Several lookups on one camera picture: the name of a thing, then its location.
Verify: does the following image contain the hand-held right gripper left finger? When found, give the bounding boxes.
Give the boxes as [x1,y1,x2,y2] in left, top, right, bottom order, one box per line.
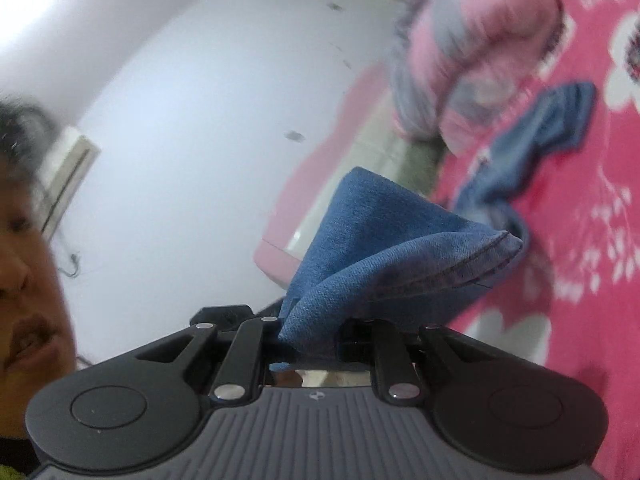
[135,304,280,403]

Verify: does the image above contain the pink floral bed blanket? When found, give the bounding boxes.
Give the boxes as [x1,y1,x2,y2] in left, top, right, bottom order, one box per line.
[435,0,640,466]

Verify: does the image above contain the pink grey floral duvet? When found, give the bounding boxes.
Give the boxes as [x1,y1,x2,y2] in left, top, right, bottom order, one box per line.
[390,0,571,153]

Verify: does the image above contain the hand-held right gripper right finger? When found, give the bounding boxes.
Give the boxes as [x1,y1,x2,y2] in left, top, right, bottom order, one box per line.
[340,320,483,402]

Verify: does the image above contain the green leaf patterned pillow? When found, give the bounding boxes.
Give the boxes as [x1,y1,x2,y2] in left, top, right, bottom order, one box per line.
[400,137,446,196]

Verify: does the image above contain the pink white padded headboard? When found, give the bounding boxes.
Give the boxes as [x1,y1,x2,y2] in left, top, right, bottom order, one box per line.
[252,67,441,291]

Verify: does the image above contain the person's head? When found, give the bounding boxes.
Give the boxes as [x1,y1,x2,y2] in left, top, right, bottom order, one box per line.
[0,92,76,441]

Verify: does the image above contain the blue denim jeans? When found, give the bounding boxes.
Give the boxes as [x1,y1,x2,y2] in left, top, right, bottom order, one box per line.
[277,81,598,361]

